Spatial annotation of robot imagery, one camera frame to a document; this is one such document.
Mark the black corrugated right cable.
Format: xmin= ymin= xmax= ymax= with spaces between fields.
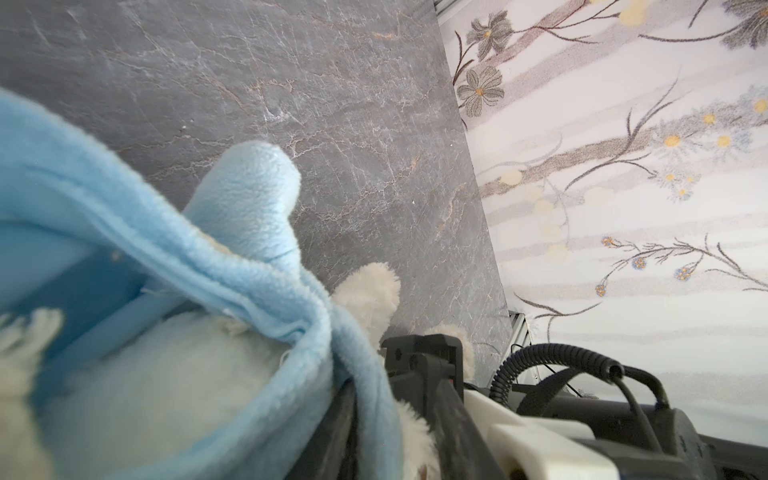
xmin=488 ymin=343 xmax=671 ymax=451

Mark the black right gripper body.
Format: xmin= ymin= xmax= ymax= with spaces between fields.
xmin=381 ymin=334 xmax=464 ymax=414

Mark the white plush teddy bear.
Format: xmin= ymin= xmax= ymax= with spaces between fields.
xmin=0 ymin=262 xmax=475 ymax=480

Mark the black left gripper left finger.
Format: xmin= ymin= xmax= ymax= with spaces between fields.
xmin=286 ymin=380 xmax=358 ymax=480

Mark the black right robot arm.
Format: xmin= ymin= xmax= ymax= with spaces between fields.
xmin=381 ymin=334 xmax=767 ymax=479

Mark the aluminium corner post right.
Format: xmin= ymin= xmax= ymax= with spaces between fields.
xmin=504 ymin=310 xmax=540 ymax=385

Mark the light blue fleece hoodie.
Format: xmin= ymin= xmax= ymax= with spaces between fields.
xmin=1 ymin=90 xmax=404 ymax=479

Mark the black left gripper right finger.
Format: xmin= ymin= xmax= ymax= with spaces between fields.
xmin=428 ymin=380 xmax=508 ymax=480

